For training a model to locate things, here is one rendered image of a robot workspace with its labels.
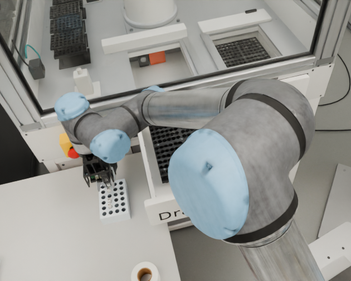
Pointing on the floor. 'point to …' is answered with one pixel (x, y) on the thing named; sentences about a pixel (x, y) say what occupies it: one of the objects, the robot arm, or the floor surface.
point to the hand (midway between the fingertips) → (107, 180)
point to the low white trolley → (75, 229)
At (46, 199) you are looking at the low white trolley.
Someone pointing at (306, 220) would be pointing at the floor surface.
